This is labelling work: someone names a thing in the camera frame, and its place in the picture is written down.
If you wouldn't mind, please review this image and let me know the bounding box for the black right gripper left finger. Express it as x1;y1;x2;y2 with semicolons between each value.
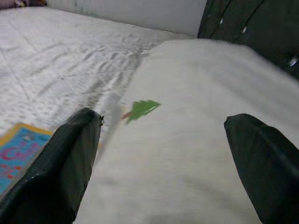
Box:
0;107;105;224

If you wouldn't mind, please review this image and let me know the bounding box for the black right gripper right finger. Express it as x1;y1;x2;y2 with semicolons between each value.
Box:
223;113;299;224

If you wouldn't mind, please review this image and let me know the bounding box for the yellow blue children's book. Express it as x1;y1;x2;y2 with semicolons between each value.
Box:
0;122;54;194

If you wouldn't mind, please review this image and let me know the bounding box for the white pillow with green tree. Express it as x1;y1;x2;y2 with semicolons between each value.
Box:
74;38;299;224

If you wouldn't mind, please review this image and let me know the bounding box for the purple cartoon mouse blanket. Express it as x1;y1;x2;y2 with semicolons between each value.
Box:
0;0;47;10

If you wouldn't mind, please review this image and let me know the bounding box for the beige quilted mattress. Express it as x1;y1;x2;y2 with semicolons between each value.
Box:
0;6;194;131

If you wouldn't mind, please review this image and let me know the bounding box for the black tufted headboard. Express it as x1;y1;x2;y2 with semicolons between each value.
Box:
197;0;299;80

